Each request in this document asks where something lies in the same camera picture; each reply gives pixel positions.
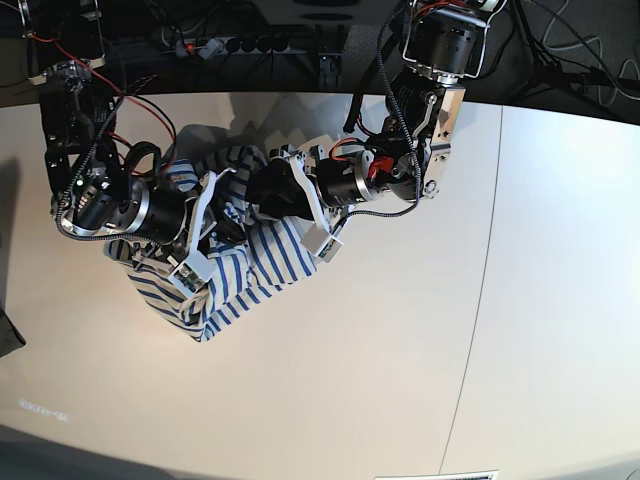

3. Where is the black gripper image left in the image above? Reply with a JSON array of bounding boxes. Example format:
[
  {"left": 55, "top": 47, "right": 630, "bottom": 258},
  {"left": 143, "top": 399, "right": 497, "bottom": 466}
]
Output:
[{"left": 107, "top": 172, "right": 247, "bottom": 245}]

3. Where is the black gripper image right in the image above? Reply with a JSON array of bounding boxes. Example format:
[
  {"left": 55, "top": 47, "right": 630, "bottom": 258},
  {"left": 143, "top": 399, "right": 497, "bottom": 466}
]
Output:
[{"left": 245, "top": 150, "right": 394, "bottom": 221}]

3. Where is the blue white striped T-shirt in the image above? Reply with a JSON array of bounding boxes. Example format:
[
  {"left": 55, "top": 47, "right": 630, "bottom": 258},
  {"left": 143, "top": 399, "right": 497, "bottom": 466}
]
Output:
[{"left": 104, "top": 144, "right": 316, "bottom": 341}]

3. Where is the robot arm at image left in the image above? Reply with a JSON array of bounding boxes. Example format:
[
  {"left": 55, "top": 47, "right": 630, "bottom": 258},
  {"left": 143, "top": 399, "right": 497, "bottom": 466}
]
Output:
[{"left": 17, "top": 1, "right": 246, "bottom": 249}]

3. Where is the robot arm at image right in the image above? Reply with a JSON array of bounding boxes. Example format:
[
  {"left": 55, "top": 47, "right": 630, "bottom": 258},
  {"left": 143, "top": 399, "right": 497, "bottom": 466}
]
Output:
[{"left": 246, "top": 1, "right": 505, "bottom": 219}]

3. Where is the black power strip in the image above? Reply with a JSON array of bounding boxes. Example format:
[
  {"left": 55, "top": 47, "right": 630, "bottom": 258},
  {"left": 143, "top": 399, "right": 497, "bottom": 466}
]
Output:
[{"left": 171, "top": 36, "right": 294, "bottom": 59}]

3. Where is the dark object at left edge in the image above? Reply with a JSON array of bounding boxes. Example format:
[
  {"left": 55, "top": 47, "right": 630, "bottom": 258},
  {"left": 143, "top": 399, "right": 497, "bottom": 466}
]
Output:
[{"left": 0, "top": 310, "right": 26, "bottom": 357}]

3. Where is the black tripod stand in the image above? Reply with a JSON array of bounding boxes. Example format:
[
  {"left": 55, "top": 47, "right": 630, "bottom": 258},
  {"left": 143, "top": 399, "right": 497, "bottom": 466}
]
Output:
[{"left": 509, "top": 9, "right": 640, "bottom": 109}]

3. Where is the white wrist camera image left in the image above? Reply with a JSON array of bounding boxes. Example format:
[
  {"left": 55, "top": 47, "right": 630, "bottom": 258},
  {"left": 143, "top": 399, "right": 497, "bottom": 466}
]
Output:
[{"left": 168, "top": 167, "right": 236, "bottom": 298}]

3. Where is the black table clamp mount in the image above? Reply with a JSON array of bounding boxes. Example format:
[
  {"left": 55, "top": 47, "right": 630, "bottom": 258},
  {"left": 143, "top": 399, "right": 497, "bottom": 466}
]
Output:
[{"left": 318, "top": 53, "right": 342, "bottom": 92}]

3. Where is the grey cable on floor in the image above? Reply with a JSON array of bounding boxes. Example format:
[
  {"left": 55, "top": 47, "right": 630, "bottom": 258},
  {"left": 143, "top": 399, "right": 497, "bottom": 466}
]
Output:
[{"left": 542, "top": 0, "right": 640, "bottom": 114}]

